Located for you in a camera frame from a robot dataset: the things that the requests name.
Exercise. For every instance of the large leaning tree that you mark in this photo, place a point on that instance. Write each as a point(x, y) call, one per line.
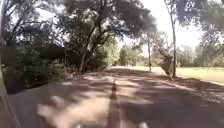
point(87, 46)

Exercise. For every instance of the slender tree trunk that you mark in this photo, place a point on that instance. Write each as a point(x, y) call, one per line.
point(149, 55)

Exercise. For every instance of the grey paved path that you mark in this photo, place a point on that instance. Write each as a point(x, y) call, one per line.
point(83, 100)

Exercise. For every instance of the thin tall tree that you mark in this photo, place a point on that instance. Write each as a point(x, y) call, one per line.
point(173, 50)

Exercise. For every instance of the wood of trees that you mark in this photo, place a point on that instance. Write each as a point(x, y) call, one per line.
point(30, 63)

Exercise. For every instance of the distant row of trees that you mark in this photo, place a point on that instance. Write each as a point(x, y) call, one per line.
point(200, 55)

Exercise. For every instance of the green grass field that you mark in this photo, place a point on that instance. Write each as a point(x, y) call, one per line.
point(203, 73)

